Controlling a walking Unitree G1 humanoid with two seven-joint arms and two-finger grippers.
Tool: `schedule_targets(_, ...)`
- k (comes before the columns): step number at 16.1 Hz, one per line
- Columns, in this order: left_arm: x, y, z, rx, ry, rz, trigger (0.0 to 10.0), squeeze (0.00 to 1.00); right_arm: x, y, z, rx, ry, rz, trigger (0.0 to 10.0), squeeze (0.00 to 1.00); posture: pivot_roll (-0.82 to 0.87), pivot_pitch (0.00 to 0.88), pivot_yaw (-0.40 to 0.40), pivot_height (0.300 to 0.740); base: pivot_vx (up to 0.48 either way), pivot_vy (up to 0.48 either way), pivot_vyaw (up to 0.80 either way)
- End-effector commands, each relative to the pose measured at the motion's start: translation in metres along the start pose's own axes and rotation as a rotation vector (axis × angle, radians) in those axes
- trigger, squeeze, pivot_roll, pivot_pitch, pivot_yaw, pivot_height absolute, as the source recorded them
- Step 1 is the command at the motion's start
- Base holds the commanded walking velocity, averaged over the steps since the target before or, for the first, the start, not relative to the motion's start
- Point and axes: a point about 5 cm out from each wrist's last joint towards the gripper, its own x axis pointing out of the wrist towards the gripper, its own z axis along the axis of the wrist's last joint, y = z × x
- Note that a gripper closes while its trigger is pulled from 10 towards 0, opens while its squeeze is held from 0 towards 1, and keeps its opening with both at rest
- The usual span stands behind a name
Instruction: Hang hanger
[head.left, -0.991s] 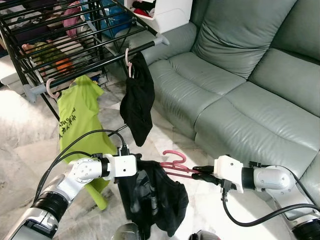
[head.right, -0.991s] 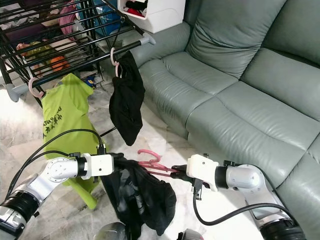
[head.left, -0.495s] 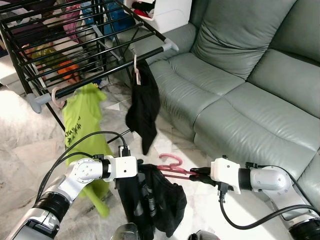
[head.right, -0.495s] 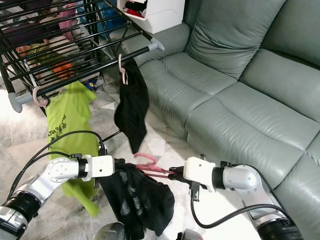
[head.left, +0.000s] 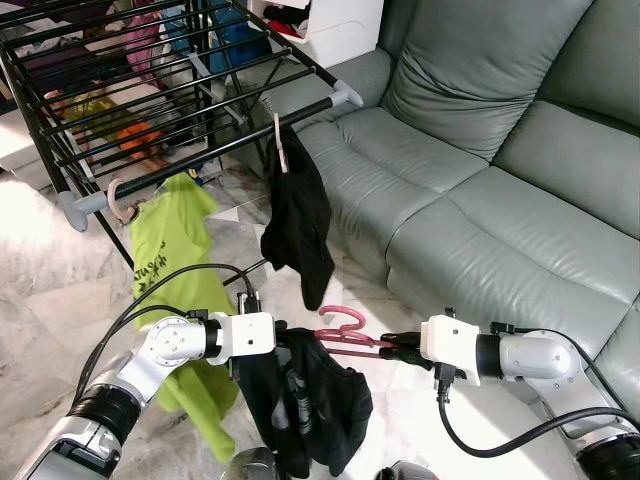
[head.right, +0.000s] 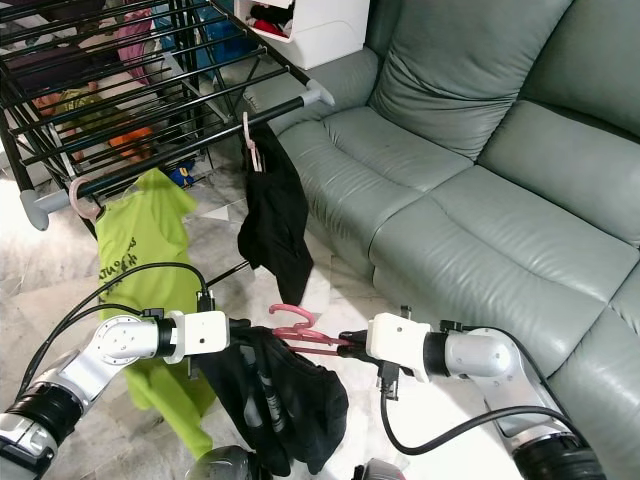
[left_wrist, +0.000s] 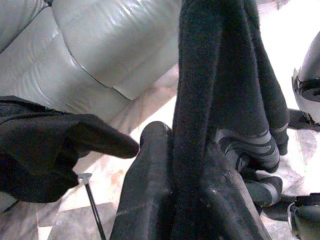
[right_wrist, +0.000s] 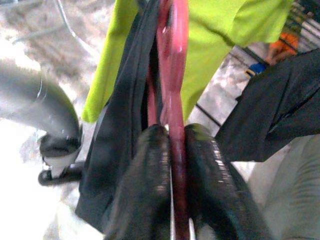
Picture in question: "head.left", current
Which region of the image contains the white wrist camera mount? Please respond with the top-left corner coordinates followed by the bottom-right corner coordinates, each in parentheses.
top-left (419, 314), bottom-right (485, 387)
top-left (205, 311), bottom-right (277, 364)

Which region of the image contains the grey robot left leg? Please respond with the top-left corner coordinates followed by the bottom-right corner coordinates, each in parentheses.
top-left (222, 447), bottom-right (281, 480)

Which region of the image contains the lime green shirt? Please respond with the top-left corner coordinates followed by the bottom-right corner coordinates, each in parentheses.
top-left (128, 172), bottom-right (243, 464)

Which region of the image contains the black garment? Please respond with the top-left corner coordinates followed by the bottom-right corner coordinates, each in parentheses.
top-left (232, 322), bottom-right (375, 479)
top-left (259, 125), bottom-right (337, 313)

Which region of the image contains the grey robot right leg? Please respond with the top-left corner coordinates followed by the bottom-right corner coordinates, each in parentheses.
top-left (378, 460), bottom-right (441, 480)

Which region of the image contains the red clothes hanger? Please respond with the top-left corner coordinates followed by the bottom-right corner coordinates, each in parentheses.
top-left (314, 306), bottom-right (399, 361)

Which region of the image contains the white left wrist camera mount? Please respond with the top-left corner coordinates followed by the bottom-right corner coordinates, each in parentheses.
top-left (205, 311), bottom-right (277, 364)

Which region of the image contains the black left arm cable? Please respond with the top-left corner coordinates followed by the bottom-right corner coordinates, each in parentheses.
top-left (75, 262), bottom-right (263, 401)

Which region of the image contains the black metal drying rack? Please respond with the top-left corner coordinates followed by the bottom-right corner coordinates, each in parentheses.
top-left (0, 0), bottom-right (366, 271)

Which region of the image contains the white storage box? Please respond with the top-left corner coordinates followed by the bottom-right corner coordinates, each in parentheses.
top-left (245, 0), bottom-right (386, 67)

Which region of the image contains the grey green leather sofa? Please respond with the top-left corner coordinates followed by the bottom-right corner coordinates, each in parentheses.
top-left (255, 0), bottom-right (640, 446)

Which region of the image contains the blue garment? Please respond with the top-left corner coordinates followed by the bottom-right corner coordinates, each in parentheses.
top-left (165, 5), bottom-right (269, 73)

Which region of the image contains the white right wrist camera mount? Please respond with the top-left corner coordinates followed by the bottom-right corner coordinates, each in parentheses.
top-left (419, 314), bottom-right (485, 387)

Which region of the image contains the pale pink clothes hanger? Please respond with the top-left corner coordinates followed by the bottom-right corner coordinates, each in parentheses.
top-left (271, 112), bottom-right (293, 174)
top-left (104, 178), bottom-right (143, 227)

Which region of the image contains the grey robot leg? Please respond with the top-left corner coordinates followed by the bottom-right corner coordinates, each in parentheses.
top-left (222, 447), bottom-right (281, 480)
top-left (378, 460), bottom-right (441, 480)

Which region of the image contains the pink garment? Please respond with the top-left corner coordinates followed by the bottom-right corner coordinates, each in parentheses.
top-left (122, 8), bottom-right (169, 89)

